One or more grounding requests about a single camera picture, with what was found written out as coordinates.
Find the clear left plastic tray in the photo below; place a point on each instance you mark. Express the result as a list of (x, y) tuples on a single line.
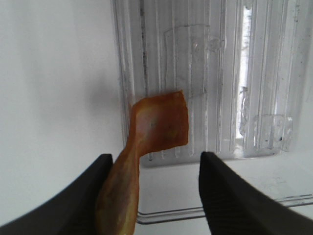
[(242, 66)]

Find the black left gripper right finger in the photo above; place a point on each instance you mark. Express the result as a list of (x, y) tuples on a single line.
[(234, 207)]

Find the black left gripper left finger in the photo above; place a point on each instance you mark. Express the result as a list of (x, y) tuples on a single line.
[(71, 211)]

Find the brown bacon strip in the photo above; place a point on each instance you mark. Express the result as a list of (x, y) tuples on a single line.
[(156, 123)]

